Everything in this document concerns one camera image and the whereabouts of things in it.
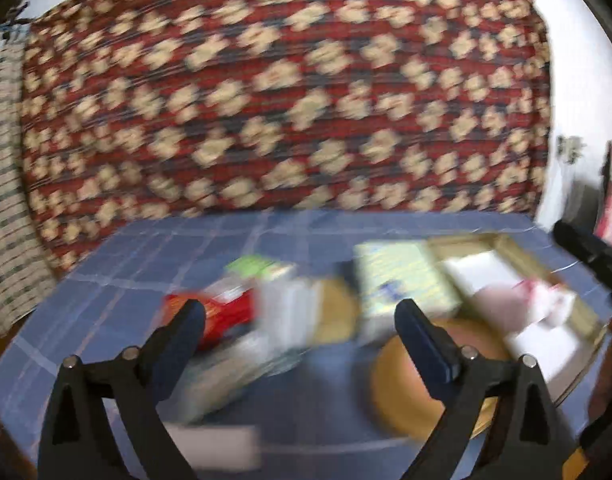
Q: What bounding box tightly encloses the dark clothes hanger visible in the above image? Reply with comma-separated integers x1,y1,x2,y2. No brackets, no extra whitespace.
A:
0,2,34,47

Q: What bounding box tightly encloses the red plaid bear print quilt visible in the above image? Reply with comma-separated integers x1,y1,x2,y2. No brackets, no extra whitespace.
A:
18,0,554,271

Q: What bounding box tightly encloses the pink white cloth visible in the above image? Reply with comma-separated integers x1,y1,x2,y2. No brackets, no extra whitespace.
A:
466,280,578,337

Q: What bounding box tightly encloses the white green checked cloth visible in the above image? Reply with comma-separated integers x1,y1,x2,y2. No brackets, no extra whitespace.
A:
0,30,57,337

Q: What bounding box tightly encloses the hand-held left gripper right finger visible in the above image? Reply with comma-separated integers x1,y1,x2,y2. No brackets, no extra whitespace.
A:
393,299,577,480

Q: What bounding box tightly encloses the blue plaid tablecloth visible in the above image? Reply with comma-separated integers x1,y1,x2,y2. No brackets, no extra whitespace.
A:
0,210,612,480

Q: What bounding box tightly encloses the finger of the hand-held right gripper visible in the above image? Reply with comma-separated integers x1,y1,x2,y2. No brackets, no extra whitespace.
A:
552,219,612,306

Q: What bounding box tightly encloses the wooden framed tray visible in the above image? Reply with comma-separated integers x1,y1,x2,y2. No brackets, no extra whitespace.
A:
426,232,607,403

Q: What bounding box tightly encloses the green white packet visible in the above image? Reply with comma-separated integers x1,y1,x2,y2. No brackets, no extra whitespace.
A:
223,255,297,287

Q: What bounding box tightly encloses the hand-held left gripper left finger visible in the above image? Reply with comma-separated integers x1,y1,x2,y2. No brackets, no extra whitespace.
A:
37,299,207,480

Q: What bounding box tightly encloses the round wooden plate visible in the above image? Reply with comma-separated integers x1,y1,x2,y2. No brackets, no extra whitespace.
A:
368,317,517,442

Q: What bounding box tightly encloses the red packet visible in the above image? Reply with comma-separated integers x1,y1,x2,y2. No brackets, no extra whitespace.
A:
163,290,257,353

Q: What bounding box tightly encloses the yellow green box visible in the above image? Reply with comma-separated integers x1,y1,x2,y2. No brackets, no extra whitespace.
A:
353,240,463,342

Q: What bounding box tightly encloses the white box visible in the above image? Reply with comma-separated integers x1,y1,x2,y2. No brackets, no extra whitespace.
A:
253,277,327,352

